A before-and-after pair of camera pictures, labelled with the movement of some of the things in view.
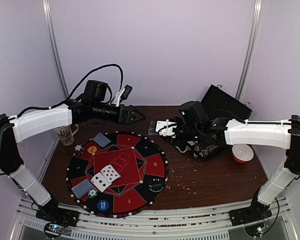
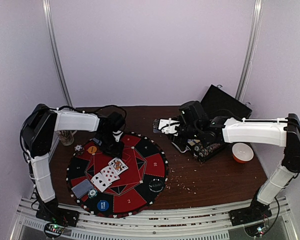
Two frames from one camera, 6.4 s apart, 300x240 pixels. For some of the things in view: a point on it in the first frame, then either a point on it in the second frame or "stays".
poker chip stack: [78, 148] stays
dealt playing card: [82, 188] stays
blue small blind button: [102, 205] stays
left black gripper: [128, 115] -> [117, 152]
